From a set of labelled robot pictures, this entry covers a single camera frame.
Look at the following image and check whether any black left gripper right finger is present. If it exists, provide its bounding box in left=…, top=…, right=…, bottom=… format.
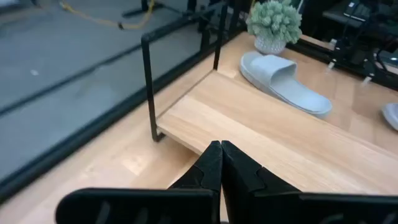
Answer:
left=221, top=140, right=398, bottom=224

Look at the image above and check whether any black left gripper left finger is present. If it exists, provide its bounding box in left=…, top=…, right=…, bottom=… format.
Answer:
left=55, top=140, right=223, bottom=224

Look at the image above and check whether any white slide sandal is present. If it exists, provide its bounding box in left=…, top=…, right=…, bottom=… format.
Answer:
left=239, top=51, right=333, bottom=119
left=381, top=103, right=398, bottom=131

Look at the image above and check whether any green plant in white pot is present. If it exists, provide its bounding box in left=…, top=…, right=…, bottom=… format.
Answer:
left=246, top=0, right=303, bottom=55

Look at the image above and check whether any black frame wooden shelf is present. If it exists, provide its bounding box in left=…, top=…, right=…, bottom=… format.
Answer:
left=141, top=0, right=398, bottom=196

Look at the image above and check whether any black table frame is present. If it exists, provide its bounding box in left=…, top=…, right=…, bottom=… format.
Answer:
left=0, top=0, right=398, bottom=203

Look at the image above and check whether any yellow hanging cable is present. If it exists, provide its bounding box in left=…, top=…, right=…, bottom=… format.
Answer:
left=58, top=0, right=156, bottom=31

